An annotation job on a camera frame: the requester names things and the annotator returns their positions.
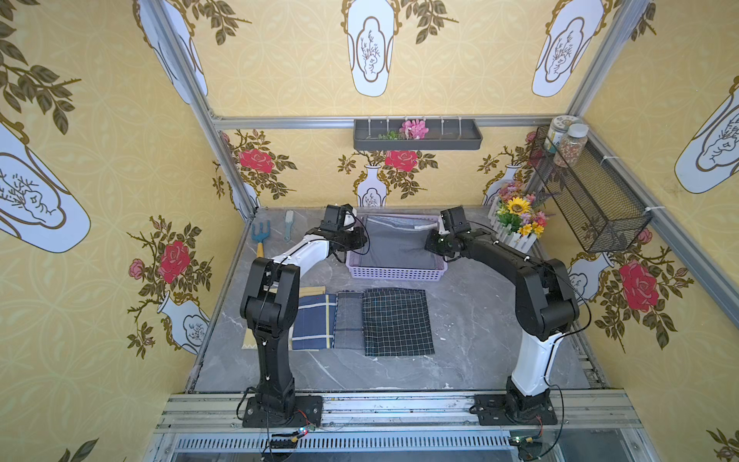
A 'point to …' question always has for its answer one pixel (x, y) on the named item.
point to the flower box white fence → (518, 220)
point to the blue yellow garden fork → (260, 238)
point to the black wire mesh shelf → (596, 203)
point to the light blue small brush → (289, 220)
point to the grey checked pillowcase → (349, 320)
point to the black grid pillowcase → (396, 321)
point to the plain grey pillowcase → (398, 242)
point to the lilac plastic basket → (354, 267)
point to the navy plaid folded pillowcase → (314, 322)
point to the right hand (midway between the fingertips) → (435, 238)
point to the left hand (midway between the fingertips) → (356, 235)
